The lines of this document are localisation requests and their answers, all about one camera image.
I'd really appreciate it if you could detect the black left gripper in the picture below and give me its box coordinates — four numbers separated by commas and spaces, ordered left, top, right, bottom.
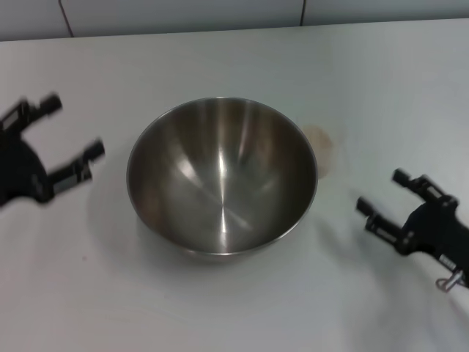
0, 93, 107, 210

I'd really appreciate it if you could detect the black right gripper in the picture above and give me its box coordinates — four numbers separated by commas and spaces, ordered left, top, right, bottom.
355, 168, 469, 274

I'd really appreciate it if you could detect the clear plastic measuring cup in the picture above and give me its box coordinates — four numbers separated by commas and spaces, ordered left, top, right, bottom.
302, 122, 348, 180

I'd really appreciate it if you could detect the white uncooked rice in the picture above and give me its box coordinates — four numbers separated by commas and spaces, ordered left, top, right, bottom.
306, 126, 335, 177

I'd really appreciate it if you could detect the stainless steel mixing bowl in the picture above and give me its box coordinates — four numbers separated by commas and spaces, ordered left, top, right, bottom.
126, 96, 318, 264

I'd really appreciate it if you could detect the black cable with metal plug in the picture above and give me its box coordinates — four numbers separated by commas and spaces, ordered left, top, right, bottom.
435, 269, 467, 294

